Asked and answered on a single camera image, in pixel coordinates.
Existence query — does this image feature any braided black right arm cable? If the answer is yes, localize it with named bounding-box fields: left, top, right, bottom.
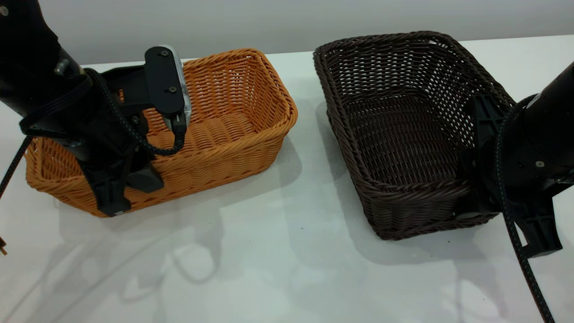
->
left=493, top=94, right=557, bottom=323

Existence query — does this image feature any braided black arm cable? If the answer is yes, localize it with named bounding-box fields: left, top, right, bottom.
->
left=493, top=94, right=557, bottom=323
left=0, top=67, right=187, bottom=200

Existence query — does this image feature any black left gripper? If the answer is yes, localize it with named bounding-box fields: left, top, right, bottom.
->
left=31, top=84, right=165, bottom=218

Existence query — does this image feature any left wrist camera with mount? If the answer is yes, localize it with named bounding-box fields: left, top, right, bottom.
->
left=101, top=44, right=193, bottom=133

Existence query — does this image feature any dark brown wicker basket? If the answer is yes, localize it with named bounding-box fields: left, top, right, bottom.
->
left=313, top=31, right=516, bottom=240

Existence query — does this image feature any light brown wicker basket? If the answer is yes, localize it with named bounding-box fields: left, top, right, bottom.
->
left=25, top=48, right=299, bottom=218

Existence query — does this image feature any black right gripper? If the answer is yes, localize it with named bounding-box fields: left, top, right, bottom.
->
left=455, top=147, right=574, bottom=259

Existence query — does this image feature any braided black left arm cable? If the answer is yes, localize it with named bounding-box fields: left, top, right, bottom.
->
left=0, top=67, right=187, bottom=200

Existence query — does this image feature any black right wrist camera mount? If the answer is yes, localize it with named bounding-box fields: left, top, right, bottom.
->
left=469, top=92, right=507, bottom=155

